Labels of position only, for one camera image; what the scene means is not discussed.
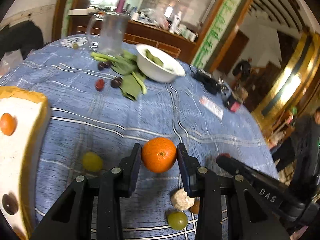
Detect clear plastic bag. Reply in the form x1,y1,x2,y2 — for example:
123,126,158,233
0,50,24,75

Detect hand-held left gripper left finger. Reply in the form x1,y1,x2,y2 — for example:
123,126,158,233
30,143,142,240

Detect purple bottle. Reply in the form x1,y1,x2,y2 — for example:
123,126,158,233
115,0,127,13

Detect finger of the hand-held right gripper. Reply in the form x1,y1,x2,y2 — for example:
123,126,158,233
216,155,258,184

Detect bamboo wall poster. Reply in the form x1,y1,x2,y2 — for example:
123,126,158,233
191,0,242,68

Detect green leaves in bowl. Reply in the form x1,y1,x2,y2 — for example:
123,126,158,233
144,49,175,72

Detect wooden cabinet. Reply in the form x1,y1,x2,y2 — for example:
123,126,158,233
69,9,198,58

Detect dark cloth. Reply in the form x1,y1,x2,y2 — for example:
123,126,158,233
0,21,44,58

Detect clear glass mug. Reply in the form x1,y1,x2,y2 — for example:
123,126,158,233
87,12,132,55

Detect brown kiwi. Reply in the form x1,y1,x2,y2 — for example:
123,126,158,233
189,200,200,215

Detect black device with red label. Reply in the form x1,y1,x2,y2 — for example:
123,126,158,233
222,94,242,112

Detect white bottle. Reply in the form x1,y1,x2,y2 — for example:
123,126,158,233
169,11,182,33

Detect white card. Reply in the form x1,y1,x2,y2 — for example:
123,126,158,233
199,95,224,119

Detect leafy green vegetable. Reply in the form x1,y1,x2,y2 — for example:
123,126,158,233
90,50,148,102

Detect white tray with yellow rim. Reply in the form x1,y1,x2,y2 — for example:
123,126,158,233
0,86,52,240

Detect large orange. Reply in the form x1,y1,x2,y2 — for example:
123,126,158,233
141,137,177,173

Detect small mandarin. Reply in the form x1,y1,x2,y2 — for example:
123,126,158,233
0,113,17,136

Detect blue checked tablecloth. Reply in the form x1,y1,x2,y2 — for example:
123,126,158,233
0,34,279,240

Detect dark purple plum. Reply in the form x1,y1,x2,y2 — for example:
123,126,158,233
1,194,19,215

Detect golden frame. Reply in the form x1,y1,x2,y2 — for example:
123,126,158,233
251,30,320,130

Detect wooden door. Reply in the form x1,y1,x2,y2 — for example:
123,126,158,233
216,29,250,73

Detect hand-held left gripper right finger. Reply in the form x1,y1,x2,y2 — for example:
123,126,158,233
176,143,288,240

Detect white bowl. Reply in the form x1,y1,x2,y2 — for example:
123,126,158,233
136,44,186,83

